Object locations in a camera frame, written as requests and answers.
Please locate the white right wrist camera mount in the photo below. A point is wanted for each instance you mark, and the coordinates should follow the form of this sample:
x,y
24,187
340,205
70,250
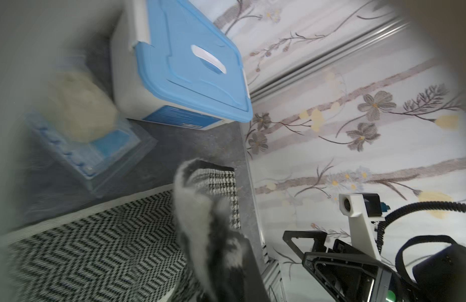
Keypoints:
x,y
363,210

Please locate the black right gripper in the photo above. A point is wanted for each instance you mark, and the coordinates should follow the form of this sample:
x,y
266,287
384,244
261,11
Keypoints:
x,y
346,273

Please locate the aluminium corner post right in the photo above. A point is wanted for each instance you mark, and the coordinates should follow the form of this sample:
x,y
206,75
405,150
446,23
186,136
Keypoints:
x,y
326,59

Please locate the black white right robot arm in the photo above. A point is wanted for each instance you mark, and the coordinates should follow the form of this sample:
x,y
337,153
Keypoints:
x,y
440,277

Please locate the white box blue lid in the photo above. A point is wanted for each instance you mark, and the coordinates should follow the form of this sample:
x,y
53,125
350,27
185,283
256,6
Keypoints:
x,y
171,65

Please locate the clear bag with gloves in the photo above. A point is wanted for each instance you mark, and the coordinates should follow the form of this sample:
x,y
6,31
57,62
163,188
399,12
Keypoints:
x,y
81,127

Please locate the black white knitted scarf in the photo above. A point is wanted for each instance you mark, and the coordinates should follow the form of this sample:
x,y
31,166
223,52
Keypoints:
x,y
178,242

